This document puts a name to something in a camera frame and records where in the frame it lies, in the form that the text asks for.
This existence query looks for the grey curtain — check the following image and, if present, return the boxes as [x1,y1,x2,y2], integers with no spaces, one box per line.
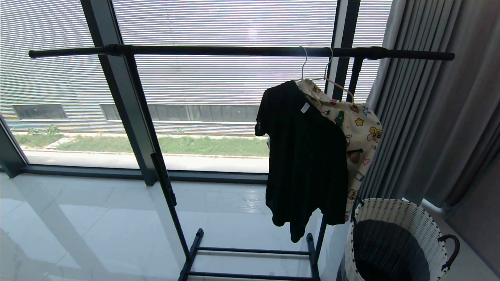
[357,0,500,209]

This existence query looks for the cream printed garment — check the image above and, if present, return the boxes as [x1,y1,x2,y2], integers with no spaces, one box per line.
[296,79,383,223]

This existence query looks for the white pipe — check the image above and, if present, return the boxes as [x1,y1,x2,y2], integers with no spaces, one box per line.
[420,199,446,214]

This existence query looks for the black clothes rack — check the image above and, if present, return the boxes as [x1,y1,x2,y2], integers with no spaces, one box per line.
[28,44,456,281]

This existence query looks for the black garment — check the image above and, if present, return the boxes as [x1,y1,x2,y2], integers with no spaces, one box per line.
[255,80,349,244]

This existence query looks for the white laundry basket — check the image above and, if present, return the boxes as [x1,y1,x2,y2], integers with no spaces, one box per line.
[337,197,461,281]

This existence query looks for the pink clothes hanger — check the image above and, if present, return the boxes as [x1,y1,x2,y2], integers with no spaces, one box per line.
[300,46,309,82]
[311,47,355,104]

